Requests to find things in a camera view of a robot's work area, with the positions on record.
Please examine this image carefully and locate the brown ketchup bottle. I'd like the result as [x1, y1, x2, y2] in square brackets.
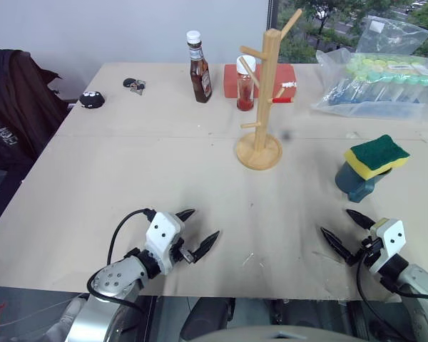
[185, 30, 214, 105]

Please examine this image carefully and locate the black plush toy with eyes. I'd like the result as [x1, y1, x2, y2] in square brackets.
[78, 90, 106, 110]

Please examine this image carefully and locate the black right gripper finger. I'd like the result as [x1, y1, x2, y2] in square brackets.
[345, 208, 377, 231]
[320, 227, 358, 266]

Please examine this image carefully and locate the wooden mug tree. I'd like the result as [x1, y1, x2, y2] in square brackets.
[235, 8, 304, 171]

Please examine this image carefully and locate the dark jacket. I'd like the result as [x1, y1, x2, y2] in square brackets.
[0, 48, 71, 222]

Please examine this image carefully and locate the plastic bag of coloured cups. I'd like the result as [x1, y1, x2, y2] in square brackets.
[310, 48, 428, 125]

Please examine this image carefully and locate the empty clear zip bag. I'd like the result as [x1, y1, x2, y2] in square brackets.
[356, 15, 428, 57]

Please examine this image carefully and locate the red box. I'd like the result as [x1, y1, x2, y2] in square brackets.
[223, 63, 298, 100]

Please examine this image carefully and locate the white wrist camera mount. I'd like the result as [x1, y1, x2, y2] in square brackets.
[369, 217, 405, 275]
[144, 212, 185, 276]

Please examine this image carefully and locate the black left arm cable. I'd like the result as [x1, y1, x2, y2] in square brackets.
[86, 207, 156, 315]

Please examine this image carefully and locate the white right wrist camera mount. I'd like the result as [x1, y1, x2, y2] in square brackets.
[369, 217, 405, 275]

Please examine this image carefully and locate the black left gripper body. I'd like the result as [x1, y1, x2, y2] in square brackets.
[168, 237, 195, 265]

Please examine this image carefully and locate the red spice jar white lid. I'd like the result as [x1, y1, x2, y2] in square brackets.
[235, 55, 258, 113]

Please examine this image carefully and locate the teal cup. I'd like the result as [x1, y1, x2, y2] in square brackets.
[335, 161, 394, 204]

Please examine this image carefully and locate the yellow green sponge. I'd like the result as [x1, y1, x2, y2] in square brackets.
[343, 134, 412, 180]

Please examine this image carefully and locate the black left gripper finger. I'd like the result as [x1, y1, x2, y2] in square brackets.
[191, 229, 221, 264]
[174, 208, 197, 223]

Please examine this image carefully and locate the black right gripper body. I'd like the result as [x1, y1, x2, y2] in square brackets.
[354, 234, 385, 269]

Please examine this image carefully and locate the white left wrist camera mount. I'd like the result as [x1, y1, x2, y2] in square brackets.
[144, 212, 185, 276]

